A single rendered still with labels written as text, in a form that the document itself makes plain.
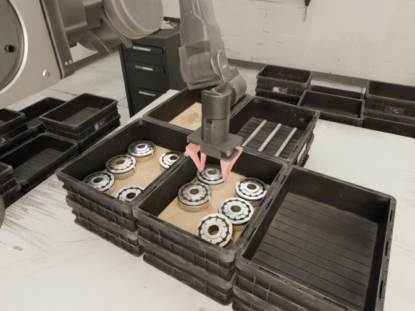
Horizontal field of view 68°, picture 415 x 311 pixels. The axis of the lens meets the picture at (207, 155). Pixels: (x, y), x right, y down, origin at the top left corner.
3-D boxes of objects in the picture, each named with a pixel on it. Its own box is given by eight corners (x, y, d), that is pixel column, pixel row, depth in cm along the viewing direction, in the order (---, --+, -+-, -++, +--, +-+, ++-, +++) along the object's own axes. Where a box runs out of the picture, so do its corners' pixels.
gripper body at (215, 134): (202, 131, 71) (202, 102, 66) (242, 144, 66) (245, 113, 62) (186, 144, 66) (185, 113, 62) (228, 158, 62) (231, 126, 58)
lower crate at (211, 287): (228, 311, 82) (230, 286, 75) (139, 262, 94) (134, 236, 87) (279, 215, 110) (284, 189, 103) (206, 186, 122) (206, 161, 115)
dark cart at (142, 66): (174, 144, 272) (166, 38, 219) (132, 132, 287) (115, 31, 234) (203, 114, 316) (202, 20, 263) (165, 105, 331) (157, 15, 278)
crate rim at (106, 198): (129, 215, 82) (128, 208, 80) (54, 178, 94) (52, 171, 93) (206, 142, 110) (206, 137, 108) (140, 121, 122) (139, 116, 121)
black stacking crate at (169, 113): (206, 163, 116) (206, 137, 109) (144, 141, 128) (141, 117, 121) (249, 118, 143) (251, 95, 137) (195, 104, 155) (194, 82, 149)
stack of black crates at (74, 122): (92, 186, 205) (75, 127, 179) (58, 173, 216) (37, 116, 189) (128, 154, 235) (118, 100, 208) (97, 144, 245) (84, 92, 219)
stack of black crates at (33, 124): (48, 170, 219) (32, 128, 199) (18, 159, 229) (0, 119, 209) (88, 142, 248) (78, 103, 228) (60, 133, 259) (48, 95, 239)
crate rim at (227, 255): (231, 265, 70) (232, 258, 68) (129, 215, 82) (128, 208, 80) (288, 169, 98) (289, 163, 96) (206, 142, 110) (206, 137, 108)
